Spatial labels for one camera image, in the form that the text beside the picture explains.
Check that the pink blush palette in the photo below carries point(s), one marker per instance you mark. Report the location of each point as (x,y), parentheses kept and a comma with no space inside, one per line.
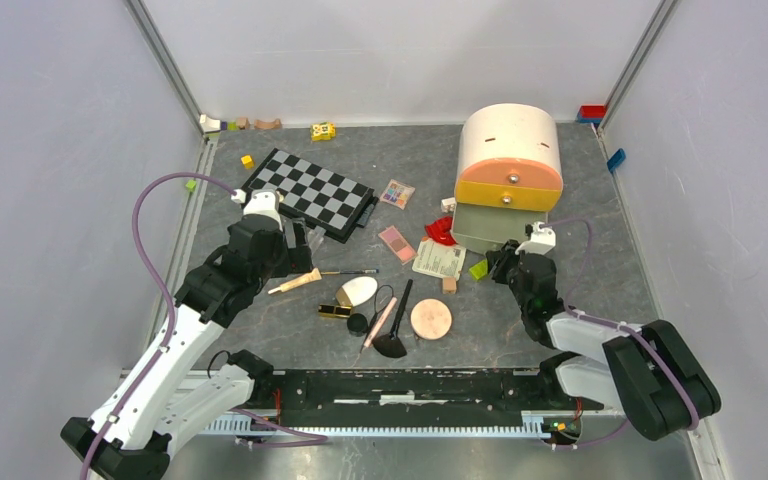
(397,244)

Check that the black gold lipstick case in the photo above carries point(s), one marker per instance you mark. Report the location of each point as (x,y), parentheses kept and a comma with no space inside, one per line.
(334,311)

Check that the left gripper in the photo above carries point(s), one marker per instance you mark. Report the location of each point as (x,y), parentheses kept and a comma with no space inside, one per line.
(295,258)

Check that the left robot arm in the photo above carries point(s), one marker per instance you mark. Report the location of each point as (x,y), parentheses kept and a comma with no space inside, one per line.
(137,432)

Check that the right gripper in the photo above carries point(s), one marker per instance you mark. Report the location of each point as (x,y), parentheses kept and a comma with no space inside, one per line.
(498,259)

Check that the red blue blocks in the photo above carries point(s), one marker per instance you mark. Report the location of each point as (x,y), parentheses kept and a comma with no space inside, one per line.
(591,113)

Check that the blue block by wall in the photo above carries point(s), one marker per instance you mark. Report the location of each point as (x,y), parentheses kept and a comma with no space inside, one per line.
(615,160)

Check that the white lego brick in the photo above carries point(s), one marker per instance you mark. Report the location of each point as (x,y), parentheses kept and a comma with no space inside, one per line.
(448,205)

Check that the yellow cube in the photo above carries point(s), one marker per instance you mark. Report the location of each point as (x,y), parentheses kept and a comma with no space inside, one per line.
(247,162)

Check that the beige concealer tube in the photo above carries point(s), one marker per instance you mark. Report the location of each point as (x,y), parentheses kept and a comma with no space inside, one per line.
(312,276)

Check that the black makeup brush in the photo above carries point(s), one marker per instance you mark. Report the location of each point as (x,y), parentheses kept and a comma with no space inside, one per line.
(389,344)

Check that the wooden arch block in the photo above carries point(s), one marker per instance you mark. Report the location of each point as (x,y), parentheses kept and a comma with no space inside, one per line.
(267,124)

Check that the white corner bracket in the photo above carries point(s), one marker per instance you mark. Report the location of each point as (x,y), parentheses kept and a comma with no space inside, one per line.
(209,125)

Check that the black white chessboard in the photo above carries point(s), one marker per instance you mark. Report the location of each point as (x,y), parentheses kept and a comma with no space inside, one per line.
(319,196)

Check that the colourful eyeshadow palette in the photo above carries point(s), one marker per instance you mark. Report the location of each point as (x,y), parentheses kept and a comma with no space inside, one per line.
(397,194)

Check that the round pink powder compact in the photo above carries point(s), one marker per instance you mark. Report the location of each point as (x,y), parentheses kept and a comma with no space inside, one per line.
(431,319)

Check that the round drawer organizer box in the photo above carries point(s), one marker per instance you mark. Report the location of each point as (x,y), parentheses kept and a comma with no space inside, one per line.
(508,176)

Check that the white gold egg case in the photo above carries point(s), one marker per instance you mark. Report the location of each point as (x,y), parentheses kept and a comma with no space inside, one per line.
(356,291)

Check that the red plastic arch toy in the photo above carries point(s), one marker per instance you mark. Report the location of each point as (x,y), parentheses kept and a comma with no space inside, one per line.
(440,231)

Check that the small black round jar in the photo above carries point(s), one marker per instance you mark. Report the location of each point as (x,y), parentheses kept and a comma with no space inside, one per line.
(357,325)

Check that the yellow toy block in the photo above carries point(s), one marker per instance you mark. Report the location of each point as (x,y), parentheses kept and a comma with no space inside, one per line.
(323,131)

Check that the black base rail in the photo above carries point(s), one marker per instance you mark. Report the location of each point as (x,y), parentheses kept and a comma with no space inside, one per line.
(382,398)

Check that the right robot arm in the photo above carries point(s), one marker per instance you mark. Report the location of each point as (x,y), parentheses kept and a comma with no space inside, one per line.
(646,371)

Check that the small wooden cube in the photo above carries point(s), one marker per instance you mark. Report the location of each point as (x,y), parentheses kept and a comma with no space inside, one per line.
(449,285)

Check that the green lego brick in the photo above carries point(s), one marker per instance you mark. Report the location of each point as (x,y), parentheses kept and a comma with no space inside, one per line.
(479,270)

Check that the black eyeliner pencil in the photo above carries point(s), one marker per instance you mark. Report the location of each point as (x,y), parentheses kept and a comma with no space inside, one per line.
(351,272)

